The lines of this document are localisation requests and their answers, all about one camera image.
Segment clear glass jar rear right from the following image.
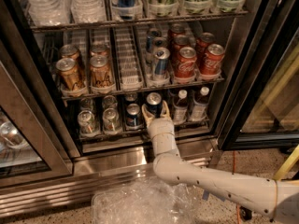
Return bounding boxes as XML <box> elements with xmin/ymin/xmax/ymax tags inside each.
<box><xmin>102</xmin><ymin>95</ymin><xmax>118</xmax><ymax>110</ymax></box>

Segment blue tape cross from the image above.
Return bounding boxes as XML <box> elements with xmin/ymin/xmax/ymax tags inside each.
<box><xmin>202</xmin><ymin>190</ymin><xmax>225</xmax><ymax>202</ymax></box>

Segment gold can front left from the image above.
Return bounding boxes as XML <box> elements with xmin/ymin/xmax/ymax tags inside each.
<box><xmin>56</xmin><ymin>58</ymin><xmax>85</xmax><ymax>91</ymax></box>

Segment silver can behind left door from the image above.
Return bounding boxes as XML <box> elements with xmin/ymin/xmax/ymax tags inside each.
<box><xmin>0</xmin><ymin>121</ymin><xmax>28</xmax><ymax>149</ymax></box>

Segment silver blue can middle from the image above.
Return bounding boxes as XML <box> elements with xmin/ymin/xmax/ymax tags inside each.
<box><xmin>152</xmin><ymin>37</ymin><xmax>167</xmax><ymax>49</ymax></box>

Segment blue pepsi can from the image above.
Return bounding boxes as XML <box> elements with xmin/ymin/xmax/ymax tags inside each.
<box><xmin>126</xmin><ymin>104</ymin><xmax>142</xmax><ymax>127</ymax></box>
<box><xmin>124</xmin><ymin>93</ymin><xmax>138</xmax><ymax>105</ymax></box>
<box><xmin>146</xmin><ymin>92</ymin><xmax>163</xmax><ymax>118</ymax></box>

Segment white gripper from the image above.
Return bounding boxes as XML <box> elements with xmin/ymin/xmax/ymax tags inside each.
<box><xmin>141</xmin><ymin>100</ymin><xmax>180</xmax><ymax>157</ymax></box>

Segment left glass fridge door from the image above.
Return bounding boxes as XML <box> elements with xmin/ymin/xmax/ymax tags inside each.
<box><xmin>0</xmin><ymin>42</ymin><xmax>73</xmax><ymax>188</ymax></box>

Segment yellow black robot base frame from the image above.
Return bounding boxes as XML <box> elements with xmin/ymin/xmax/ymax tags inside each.
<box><xmin>239</xmin><ymin>144</ymin><xmax>299</xmax><ymax>222</ymax></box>

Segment red coca-cola can front right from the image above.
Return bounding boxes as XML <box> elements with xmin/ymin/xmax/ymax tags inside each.
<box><xmin>199</xmin><ymin>43</ymin><xmax>225</xmax><ymax>75</ymax></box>

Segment clear water bottles left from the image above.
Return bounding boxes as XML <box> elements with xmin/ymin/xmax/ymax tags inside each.
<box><xmin>28</xmin><ymin>0</ymin><xmax>70</xmax><ymax>26</ymax></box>

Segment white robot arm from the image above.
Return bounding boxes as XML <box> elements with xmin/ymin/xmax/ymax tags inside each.
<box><xmin>142</xmin><ymin>103</ymin><xmax>299</xmax><ymax>224</ymax></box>

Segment stainless steel display fridge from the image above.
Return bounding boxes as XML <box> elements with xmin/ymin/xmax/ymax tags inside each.
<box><xmin>0</xmin><ymin>0</ymin><xmax>299</xmax><ymax>217</ymax></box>

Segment red coca-cola can middle left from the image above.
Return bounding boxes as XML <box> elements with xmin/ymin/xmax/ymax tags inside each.
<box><xmin>172</xmin><ymin>35</ymin><xmax>191</xmax><ymax>61</ymax></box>

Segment clear plastic bin with wrap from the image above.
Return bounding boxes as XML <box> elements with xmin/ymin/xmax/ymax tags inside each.
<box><xmin>92</xmin><ymin>177</ymin><xmax>196</xmax><ymax>224</ymax></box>

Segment right glass fridge door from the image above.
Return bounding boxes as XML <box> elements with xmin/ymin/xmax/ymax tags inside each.
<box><xmin>218</xmin><ymin>0</ymin><xmax>299</xmax><ymax>150</ymax></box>

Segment red coca-cola can front left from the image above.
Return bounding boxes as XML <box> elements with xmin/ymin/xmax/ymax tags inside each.
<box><xmin>174</xmin><ymin>47</ymin><xmax>197</xmax><ymax>78</ymax></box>

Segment clear water bottles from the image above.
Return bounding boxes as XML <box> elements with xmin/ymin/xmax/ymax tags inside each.
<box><xmin>71</xmin><ymin>0</ymin><xmax>107</xmax><ymax>23</ymax></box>
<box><xmin>28</xmin><ymin>0</ymin><xmax>70</xmax><ymax>26</ymax></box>

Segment clear water bottles right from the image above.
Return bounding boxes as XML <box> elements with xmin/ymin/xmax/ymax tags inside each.
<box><xmin>71</xmin><ymin>0</ymin><xmax>107</xmax><ymax>23</ymax></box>

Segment gold can rear right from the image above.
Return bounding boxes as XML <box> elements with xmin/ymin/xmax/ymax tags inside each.
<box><xmin>90</xmin><ymin>44</ymin><xmax>109</xmax><ymax>57</ymax></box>

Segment white-cap bottle left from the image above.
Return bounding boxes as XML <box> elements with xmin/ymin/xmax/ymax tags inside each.
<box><xmin>172</xmin><ymin>90</ymin><xmax>188</xmax><ymax>125</ymax></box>

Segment gold can rear left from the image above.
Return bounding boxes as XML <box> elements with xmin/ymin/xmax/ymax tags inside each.
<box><xmin>60</xmin><ymin>44</ymin><xmax>82</xmax><ymax>63</ymax></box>

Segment silver blue can rear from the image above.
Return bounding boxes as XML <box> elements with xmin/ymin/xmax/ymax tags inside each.
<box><xmin>146</xmin><ymin>28</ymin><xmax>162</xmax><ymax>52</ymax></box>

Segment red coca-cola can rear left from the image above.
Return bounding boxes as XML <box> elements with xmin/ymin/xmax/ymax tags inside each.
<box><xmin>167</xmin><ymin>23</ymin><xmax>185</xmax><ymax>41</ymax></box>

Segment white-cap bottle right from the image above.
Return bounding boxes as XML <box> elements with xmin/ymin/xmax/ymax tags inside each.
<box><xmin>189</xmin><ymin>87</ymin><xmax>209</xmax><ymax>121</ymax></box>

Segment red coca-cola can rear right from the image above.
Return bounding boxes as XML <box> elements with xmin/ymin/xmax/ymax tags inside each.
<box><xmin>195</xmin><ymin>32</ymin><xmax>215</xmax><ymax>60</ymax></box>

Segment glass fridge door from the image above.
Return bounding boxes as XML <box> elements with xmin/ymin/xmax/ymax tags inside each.
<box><xmin>218</xmin><ymin>0</ymin><xmax>299</xmax><ymax>150</ymax></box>
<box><xmin>0</xmin><ymin>42</ymin><xmax>73</xmax><ymax>188</ymax></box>

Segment clear glass jar front left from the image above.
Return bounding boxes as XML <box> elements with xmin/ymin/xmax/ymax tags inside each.
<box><xmin>78</xmin><ymin>110</ymin><xmax>97</xmax><ymax>134</ymax></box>

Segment silver blue can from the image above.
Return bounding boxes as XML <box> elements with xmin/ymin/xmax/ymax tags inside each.
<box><xmin>146</xmin><ymin>28</ymin><xmax>162</xmax><ymax>52</ymax></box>
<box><xmin>152</xmin><ymin>37</ymin><xmax>167</xmax><ymax>49</ymax></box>
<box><xmin>152</xmin><ymin>48</ymin><xmax>170</xmax><ymax>80</ymax></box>

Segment clear glass jar front right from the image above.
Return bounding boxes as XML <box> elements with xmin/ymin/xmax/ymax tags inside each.
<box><xmin>103</xmin><ymin>108</ymin><xmax>121</xmax><ymax>132</ymax></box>

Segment gold can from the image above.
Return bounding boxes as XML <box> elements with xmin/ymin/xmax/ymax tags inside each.
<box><xmin>56</xmin><ymin>58</ymin><xmax>85</xmax><ymax>91</ymax></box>
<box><xmin>90</xmin><ymin>55</ymin><xmax>113</xmax><ymax>88</ymax></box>
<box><xmin>60</xmin><ymin>44</ymin><xmax>82</xmax><ymax>63</ymax></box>
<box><xmin>90</xmin><ymin>44</ymin><xmax>109</xmax><ymax>57</ymax></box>

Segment clear glass jar rear left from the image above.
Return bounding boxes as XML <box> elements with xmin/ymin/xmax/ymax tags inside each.
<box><xmin>79</xmin><ymin>98</ymin><xmax>96</xmax><ymax>114</ymax></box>

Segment orange cable on floor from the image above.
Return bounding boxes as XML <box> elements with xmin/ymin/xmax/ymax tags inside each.
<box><xmin>232</xmin><ymin>151</ymin><xmax>242</xmax><ymax>224</ymax></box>

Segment silver blue can front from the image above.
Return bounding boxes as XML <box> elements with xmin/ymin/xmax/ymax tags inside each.
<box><xmin>152</xmin><ymin>48</ymin><xmax>170</xmax><ymax>80</ymax></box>

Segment red coca-cola can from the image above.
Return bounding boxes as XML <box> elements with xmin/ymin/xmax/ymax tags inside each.
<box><xmin>195</xmin><ymin>32</ymin><xmax>215</xmax><ymax>60</ymax></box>
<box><xmin>167</xmin><ymin>23</ymin><xmax>185</xmax><ymax>41</ymax></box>
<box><xmin>172</xmin><ymin>35</ymin><xmax>191</xmax><ymax>61</ymax></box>
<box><xmin>174</xmin><ymin>47</ymin><xmax>197</xmax><ymax>78</ymax></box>
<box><xmin>199</xmin><ymin>43</ymin><xmax>225</xmax><ymax>75</ymax></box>

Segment gold can front right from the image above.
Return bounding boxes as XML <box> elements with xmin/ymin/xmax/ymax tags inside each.
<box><xmin>90</xmin><ymin>55</ymin><xmax>113</xmax><ymax>88</ymax></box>

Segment white-cap bottle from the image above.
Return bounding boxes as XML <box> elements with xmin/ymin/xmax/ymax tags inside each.
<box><xmin>172</xmin><ymin>90</ymin><xmax>188</xmax><ymax>125</ymax></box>
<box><xmin>189</xmin><ymin>87</ymin><xmax>209</xmax><ymax>121</ymax></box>

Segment clear glass jar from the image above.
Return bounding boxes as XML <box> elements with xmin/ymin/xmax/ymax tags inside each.
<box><xmin>103</xmin><ymin>108</ymin><xmax>121</xmax><ymax>132</ymax></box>
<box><xmin>79</xmin><ymin>98</ymin><xmax>96</xmax><ymax>114</ymax></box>
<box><xmin>102</xmin><ymin>95</ymin><xmax>118</xmax><ymax>110</ymax></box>
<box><xmin>78</xmin><ymin>110</ymin><xmax>97</xmax><ymax>134</ymax></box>

